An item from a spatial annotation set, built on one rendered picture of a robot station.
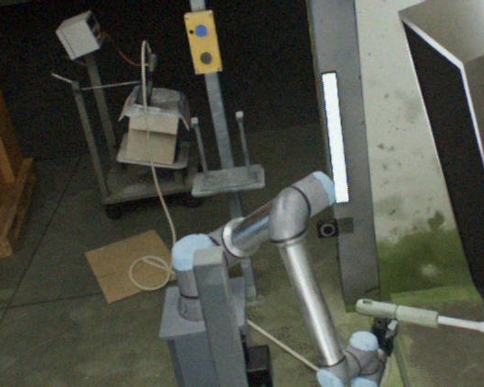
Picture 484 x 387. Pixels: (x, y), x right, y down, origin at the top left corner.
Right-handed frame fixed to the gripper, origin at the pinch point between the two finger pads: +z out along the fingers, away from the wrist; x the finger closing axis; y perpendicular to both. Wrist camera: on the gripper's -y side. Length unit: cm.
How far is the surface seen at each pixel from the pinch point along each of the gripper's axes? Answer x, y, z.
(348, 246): -37, 15, 65
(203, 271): 5, -109, -127
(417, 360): 2, 49, 33
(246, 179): -79, -24, 52
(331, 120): -39, -51, 62
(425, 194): -2, -8, 81
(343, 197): -36, -13, 63
